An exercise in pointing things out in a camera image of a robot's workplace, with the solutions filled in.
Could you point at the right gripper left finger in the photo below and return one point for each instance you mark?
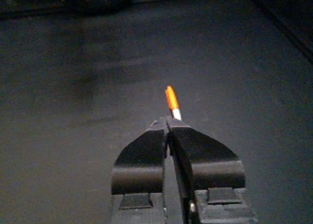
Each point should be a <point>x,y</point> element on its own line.
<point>140,165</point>

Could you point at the grey marker pen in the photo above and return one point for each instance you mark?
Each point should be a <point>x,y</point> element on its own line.
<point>173,101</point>

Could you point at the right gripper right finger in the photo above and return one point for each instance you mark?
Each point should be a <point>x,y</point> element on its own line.
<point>210,165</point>

